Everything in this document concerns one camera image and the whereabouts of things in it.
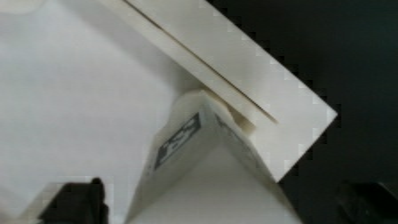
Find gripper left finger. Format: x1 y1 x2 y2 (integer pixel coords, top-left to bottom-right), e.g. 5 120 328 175
39 178 108 224

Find white leg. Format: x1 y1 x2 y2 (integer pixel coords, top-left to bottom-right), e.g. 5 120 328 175
126 90 304 224

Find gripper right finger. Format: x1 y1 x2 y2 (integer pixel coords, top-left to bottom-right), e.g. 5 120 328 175
336 182 398 224

